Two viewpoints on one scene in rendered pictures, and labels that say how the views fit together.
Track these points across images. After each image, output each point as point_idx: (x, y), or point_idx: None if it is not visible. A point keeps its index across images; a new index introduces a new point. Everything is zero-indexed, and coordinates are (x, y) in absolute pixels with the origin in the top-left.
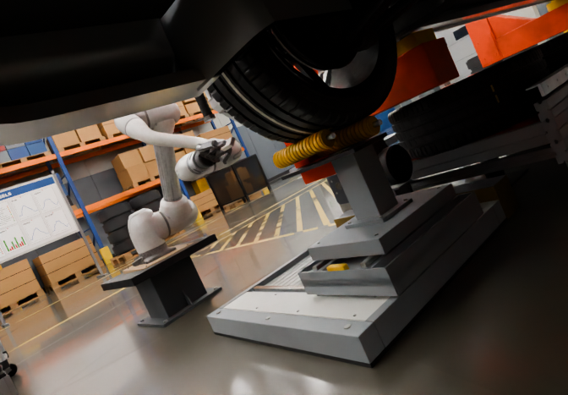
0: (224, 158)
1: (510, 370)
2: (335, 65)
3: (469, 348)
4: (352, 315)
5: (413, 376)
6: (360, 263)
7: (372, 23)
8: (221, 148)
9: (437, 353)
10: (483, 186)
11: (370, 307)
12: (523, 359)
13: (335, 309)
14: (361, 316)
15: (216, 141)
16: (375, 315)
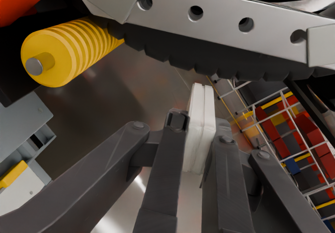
0: (91, 230)
1: (72, 140)
2: None
3: (50, 143)
4: (28, 194)
5: None
6: (40, 148)
7: None
8: (181, 177)
9: (48, 160)
10: None
11: (25, 175)
12: (67, 131)
13: (2, 213)
14: (36, 187)
15: (251, 153)
16: (45, 175)
